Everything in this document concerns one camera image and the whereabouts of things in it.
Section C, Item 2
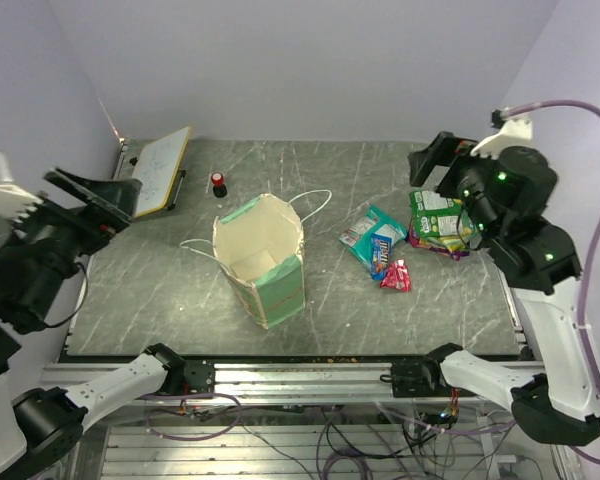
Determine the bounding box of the purple Fox's candy packet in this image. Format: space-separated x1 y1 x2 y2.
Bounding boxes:
406 223 470 261

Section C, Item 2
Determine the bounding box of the green spring tea candy packet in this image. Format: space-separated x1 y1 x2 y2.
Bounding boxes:
418 236 472 257

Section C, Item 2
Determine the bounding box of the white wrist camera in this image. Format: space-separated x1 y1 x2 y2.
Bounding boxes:
470 109 533 159
0 151 43 223

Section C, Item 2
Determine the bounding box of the small whiteboard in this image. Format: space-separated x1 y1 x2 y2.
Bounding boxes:
131 126 191 218

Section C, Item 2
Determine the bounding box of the blue M&M's candy packet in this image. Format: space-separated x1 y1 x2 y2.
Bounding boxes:
370 233 392 281

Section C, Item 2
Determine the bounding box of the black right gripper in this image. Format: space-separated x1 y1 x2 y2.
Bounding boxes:
409 130 504 241

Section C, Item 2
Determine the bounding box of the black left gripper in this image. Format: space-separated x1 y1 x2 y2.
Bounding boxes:
6 162 143 321

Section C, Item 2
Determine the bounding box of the green illustrated paper bag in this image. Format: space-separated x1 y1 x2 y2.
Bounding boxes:
178 188 334 331

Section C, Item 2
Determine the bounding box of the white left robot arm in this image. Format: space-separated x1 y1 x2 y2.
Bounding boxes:
0 169 185 479

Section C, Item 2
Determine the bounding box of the green Fox's candy packet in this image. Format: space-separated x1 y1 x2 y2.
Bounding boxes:
409 190 462 216

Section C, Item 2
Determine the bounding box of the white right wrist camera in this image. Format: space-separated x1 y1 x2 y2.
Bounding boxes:
470 109 533 159

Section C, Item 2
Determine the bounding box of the teal candy packet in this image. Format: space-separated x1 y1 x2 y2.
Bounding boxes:
338 205 408 268

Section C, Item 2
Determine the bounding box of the aluminium front base frame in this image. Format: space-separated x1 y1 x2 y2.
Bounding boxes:
42 355 564 406

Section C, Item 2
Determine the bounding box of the yellow green candy packet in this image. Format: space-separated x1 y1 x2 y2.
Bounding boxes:
412 214 476 239

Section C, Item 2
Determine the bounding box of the small red candy packet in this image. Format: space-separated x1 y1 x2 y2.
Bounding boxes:
380 259 412 292

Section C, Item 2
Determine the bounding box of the aluminium table edge rail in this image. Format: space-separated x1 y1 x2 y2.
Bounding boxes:
500 278 535 361

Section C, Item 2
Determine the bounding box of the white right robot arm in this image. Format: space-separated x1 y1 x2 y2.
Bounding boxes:
408 132 600 447

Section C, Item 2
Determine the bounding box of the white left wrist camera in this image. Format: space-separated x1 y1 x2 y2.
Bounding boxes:
0 151 43 223

